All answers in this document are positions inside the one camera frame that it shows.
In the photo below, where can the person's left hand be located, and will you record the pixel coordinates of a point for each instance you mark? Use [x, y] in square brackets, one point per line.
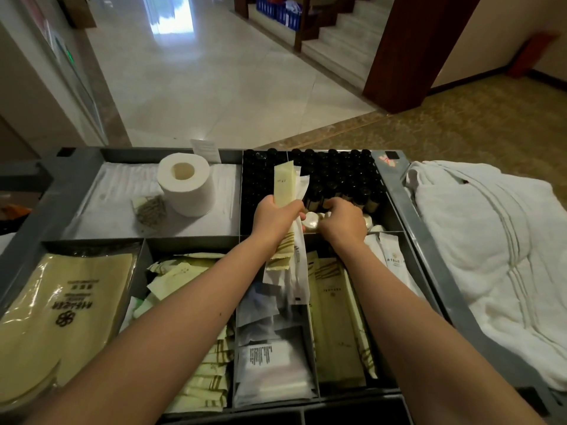
[272, 219]

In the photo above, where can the person's right hand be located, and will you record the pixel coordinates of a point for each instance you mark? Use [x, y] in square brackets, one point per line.
[347, 225]

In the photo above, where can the person's left thumb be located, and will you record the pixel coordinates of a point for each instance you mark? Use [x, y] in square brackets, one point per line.
[297, 213]

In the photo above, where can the person's right fingers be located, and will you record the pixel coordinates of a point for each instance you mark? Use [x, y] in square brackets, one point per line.
[328, 213]

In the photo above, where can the cream striped sachet packet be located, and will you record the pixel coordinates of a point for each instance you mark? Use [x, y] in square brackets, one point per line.
[283, 181]

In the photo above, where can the person's right forearm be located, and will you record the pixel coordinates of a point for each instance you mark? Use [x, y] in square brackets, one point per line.
[421, 345]

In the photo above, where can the person's left forearm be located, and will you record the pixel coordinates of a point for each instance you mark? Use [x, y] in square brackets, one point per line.
[177, 331]

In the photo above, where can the small round white soap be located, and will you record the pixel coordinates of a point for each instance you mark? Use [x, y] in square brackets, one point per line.
[311, 222]
[377, 228]
[368, 221]

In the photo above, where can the group of small black bottles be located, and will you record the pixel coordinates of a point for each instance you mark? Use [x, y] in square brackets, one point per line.
[345, 176]

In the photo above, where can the red and white sticker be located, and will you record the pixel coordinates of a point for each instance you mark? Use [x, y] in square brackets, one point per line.
[386, 161]

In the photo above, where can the white printed sachet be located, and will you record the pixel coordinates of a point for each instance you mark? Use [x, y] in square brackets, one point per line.
[394, 263]

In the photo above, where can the stack of long cream boxes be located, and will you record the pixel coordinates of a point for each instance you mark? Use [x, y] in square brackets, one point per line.
[334, 323]

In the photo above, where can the white paper card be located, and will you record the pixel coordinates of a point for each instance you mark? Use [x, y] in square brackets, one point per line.
[206, 151]

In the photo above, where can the white toilet paper roll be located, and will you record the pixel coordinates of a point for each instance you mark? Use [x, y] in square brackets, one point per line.
[186, 183]

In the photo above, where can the small grey printed tea packet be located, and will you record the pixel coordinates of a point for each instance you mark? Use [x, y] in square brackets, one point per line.
[150, 211]

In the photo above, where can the pile of clear plastic packets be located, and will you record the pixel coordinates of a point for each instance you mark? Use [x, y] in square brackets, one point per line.
[270, 362]

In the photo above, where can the white towel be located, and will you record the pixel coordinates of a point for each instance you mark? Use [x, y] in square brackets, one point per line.
[500, 252]

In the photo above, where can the stone staircase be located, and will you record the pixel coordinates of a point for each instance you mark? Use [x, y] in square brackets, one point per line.
[350, 35]

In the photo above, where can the brown wooden pillar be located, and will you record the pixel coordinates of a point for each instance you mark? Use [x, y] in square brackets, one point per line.
[412, 48]

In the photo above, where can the white ribbed paper sheet pile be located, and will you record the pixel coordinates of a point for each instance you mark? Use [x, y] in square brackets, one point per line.
[110, 203]

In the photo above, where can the pile of small cream sachets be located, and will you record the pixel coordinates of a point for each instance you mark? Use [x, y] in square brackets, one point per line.
[208, 385]

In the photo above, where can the blue plastic crate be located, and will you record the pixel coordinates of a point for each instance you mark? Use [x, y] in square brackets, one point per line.
[279, 11]

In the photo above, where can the grey cart organizer tray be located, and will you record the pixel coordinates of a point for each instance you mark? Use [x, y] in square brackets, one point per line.
[66, 190]

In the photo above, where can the stack of cream slipper bags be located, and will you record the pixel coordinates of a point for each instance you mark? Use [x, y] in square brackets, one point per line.
[57, 318]

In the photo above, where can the orange object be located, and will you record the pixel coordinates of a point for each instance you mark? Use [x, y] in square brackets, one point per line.
[13, 212]

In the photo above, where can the framed wall sign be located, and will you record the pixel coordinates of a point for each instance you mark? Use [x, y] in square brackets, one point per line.
[75, 79]

